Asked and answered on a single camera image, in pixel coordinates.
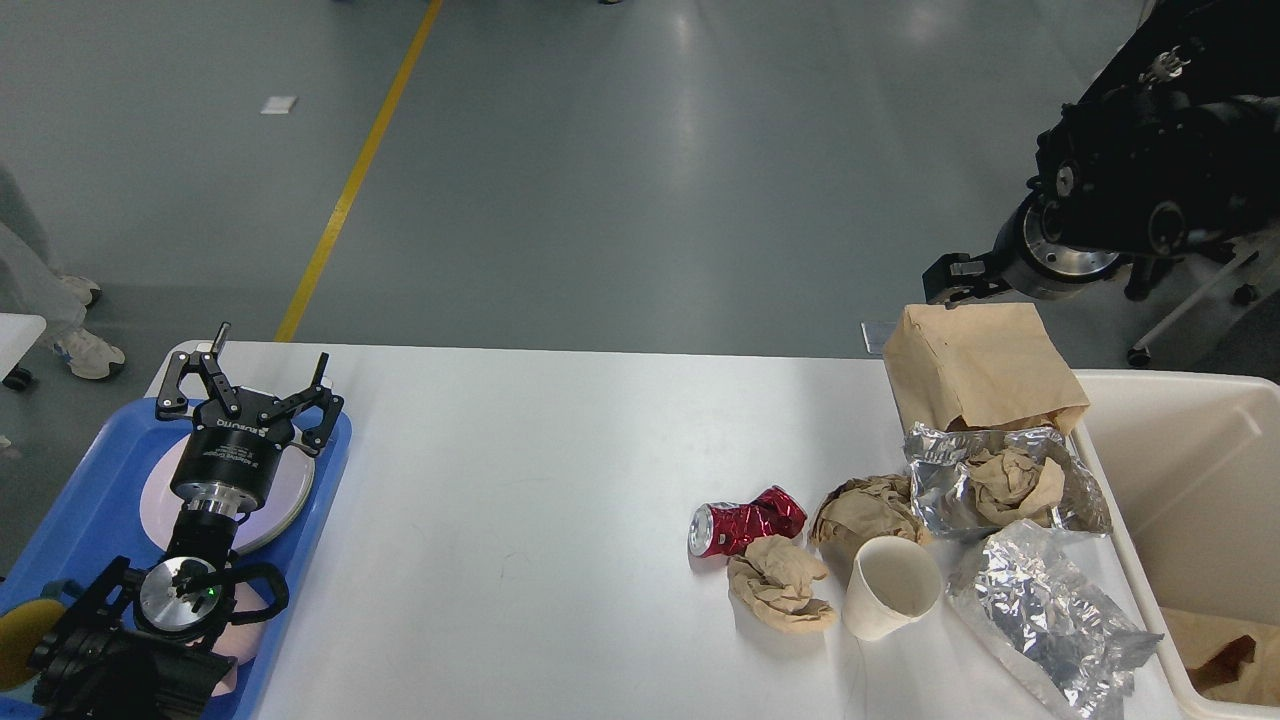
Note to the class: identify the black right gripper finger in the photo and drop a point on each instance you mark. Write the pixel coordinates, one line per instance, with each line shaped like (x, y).
(956, 278)

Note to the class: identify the large brown paper bag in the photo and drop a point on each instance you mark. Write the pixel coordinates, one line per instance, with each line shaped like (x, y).
(1226, 659)

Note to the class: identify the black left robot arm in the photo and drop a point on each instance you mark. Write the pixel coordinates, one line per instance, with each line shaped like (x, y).
(157, 585)

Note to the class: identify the crumpled tan napkin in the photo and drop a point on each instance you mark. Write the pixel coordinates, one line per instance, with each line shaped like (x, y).
(774, 578)

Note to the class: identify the teal and yellow mug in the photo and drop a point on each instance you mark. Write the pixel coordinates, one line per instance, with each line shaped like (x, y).
(23, 627)

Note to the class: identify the beige plastic bin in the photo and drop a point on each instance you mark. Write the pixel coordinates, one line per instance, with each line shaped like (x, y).
(1189, 462)

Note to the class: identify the blue plastic tray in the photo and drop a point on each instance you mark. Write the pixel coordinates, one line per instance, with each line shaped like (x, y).
(97, 517)

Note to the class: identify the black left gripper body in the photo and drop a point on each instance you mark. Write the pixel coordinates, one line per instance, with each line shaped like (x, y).
(232, 462)

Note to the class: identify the crumpled brown paper ball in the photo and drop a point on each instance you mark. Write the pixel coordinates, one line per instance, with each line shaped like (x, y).
(862, 509)

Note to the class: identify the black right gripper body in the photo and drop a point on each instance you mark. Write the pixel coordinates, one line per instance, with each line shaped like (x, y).
(1027, 261)

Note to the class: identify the white paper cup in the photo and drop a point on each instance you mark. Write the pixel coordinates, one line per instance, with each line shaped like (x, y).
(893, 583)

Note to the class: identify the crumpled paper in foil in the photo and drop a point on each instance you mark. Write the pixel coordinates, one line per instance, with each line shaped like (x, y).
(1011, 486)

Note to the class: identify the pink mug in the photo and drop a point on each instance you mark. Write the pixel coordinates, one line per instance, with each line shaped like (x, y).
(240, 642)

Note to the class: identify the white side table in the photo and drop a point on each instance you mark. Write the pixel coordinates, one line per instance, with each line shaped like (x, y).
(19, 333)

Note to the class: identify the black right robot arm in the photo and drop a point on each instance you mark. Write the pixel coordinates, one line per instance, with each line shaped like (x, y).
(1172, 149)

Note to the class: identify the person in grey trousers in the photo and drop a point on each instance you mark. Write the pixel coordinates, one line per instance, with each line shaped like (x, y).
(35, 282)

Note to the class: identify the crushed red soda can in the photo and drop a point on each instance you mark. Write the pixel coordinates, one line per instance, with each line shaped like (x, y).
(724, 528)

